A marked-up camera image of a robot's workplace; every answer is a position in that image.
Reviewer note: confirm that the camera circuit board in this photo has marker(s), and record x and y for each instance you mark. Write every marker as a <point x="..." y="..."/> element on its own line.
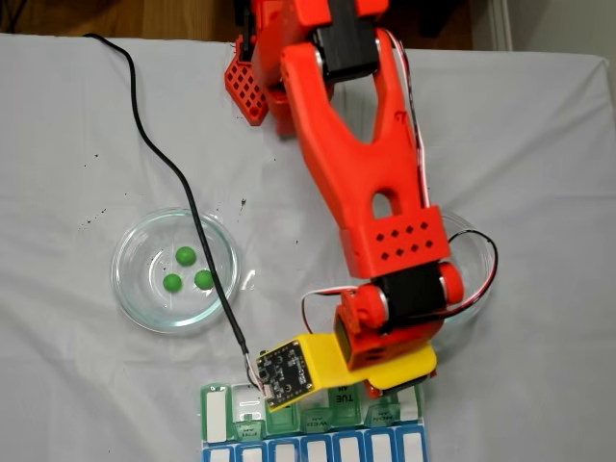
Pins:
<point x="284" y="373"/>

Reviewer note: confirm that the green ball pill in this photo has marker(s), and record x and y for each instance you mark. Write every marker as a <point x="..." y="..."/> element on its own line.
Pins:
<point x="172" y="283"/>
<point x="186" y="256"/>
<point x="203" y="279"/>

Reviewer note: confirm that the white tablecloth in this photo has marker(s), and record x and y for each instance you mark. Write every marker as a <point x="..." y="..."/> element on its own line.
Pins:
<point x="72" y="385"/>

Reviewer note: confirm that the large clear glass bowl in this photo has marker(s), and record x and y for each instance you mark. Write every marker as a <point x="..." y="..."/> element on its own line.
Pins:
<point x="130" y="298"/>

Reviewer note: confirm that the weekly pill organizer box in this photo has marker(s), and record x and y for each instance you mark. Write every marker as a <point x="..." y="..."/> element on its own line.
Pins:
<point x="346" y="443"/>

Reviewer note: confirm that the black table clamp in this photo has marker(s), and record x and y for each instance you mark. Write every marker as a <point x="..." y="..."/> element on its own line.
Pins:
<point x="248" y="33"/>

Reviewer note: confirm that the small clear glass bowl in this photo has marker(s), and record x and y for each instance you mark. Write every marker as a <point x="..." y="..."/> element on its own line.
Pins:
<point x="469" y="269"/>

